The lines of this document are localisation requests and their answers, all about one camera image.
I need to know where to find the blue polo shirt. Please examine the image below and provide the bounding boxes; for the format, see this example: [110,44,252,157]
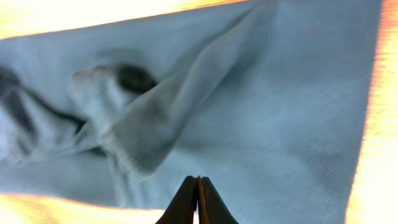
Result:
[1,0,381,223]

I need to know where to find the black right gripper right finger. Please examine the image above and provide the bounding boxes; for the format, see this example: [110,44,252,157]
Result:
[197,177,238,224]

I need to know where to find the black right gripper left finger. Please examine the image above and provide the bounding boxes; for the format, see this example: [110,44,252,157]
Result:
[155,176,198,224]

